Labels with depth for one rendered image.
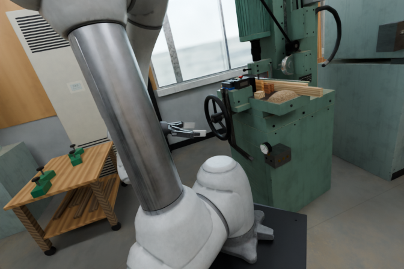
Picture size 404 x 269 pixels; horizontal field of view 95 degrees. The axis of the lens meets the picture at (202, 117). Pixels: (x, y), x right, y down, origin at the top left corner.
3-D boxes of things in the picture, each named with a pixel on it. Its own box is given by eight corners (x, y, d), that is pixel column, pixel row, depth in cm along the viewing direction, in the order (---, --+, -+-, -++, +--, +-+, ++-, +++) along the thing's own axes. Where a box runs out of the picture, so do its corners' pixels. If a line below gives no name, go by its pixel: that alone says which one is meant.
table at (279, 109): (206, 101, 138) (205, 93, 136) (240, 90, 148) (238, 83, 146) (264, 122, 84) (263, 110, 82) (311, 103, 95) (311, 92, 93)
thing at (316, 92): (240, 86, 136) (239, 80, 135) (242, 85, 137) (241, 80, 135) (320, 97, 84) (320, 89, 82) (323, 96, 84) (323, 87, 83)
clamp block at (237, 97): (221, 102, 117) (219, 89, 113) (239, 96, 121) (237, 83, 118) (235, 107, 104) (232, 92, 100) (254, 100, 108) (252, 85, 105)
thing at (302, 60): (290, 74, 113) (289, 53, 109) (298, 71, 115) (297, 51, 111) (304, 74, 105) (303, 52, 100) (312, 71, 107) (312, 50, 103)
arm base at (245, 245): (270, 269, 50) (268, 254, 48) (199, 247, 60) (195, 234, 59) (276, 215, 65) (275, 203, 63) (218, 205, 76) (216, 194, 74)
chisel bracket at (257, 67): (247, 77, 118) (246, 63, 115) (265, 71, 123) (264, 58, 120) (256, 77, 111) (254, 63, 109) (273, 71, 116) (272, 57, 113)
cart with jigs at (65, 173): (75, 200, 196) (45, 148, 174) (130, 182, 207) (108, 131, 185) (42, 262, 136) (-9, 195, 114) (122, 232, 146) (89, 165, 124)
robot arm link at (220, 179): (264, 209, 62) (255, 151, 56) (235, 256, 50) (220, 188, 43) (224, 194, 73) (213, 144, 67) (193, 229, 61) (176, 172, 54)
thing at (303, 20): (291, 40, 107) (290, 11, 102) (302, 37, 110) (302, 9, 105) (304, 38, 100) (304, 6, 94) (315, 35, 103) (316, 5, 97)
